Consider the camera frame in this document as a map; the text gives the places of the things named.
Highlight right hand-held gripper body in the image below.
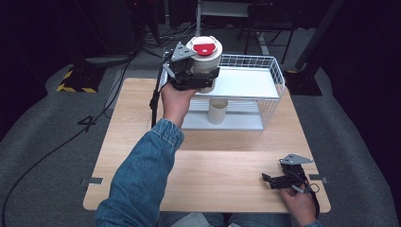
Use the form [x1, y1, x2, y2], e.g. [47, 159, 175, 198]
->
[273, 152, 314, 190]

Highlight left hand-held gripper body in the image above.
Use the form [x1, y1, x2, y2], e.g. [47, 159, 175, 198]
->
[164, 41, 210, 92]

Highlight white cup with red lid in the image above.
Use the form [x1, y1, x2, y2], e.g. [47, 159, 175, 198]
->
[185, 35, 224, 95]

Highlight white wire shelf rack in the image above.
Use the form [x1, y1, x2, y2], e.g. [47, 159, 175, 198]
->
[159, 51, 287, 131]

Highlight white paper cup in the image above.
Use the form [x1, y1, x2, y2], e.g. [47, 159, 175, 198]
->
[206, 97, 229, 126]

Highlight person's left hand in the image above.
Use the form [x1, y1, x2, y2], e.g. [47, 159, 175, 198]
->
[160, 81, 199, 128]

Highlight person's right hand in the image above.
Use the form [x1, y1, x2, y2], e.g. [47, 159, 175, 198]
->
[279, 183, 318, 227]

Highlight grey tape piece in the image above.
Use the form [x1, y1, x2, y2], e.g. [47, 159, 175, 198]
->
[79, 177, 104, 186]
[308, 173, 329, 184]

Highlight person's legs in jeans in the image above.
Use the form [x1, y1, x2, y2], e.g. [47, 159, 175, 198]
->
[157, 211, 295, 227]

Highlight black stand base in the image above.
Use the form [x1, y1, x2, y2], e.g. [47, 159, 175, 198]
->
[283, 69, 324, 97]

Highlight yellow-black striped stand base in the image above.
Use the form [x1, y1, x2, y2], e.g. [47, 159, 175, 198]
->
[56, 63, 107, 95]

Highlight black slanted pole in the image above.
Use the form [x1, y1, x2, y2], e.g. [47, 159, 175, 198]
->
[294, 0, 346, 72]

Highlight right hand-held gripper cable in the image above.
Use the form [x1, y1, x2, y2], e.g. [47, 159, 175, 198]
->
[291, 169, 322, 218]

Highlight hand-held gripper cable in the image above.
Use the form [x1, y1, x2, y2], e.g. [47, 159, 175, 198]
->
[148, 61, 169, 129]
[291, 169, 322, 218]

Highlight left hand-held gripper cable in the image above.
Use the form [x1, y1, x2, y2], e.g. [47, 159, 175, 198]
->
[148, 61, 169, 129]

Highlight bundle of floor cables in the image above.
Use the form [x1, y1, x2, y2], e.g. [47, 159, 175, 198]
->
[138, 20, 200, 53]

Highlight white desk frame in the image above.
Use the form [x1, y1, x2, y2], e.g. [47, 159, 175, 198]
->
[192, 0, 271, 57]

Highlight black metal chair frame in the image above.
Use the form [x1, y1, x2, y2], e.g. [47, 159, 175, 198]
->
[235, 2, 298, 65]

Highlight long black floor cable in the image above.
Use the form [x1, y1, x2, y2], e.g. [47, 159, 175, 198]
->
[0, 56, 136, 227]

